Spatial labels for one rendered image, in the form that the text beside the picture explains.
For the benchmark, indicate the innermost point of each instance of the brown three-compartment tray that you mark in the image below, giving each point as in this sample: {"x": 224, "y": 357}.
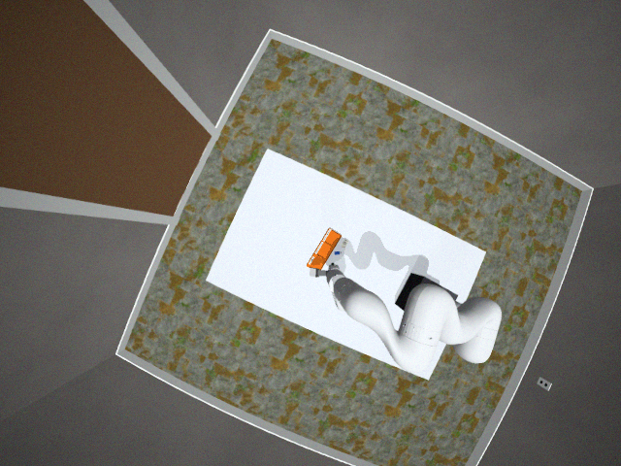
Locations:
{"x": 324, "y": 249}

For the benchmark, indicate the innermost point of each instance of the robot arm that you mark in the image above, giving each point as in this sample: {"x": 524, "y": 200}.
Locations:
{"x": 430, "y": 315}

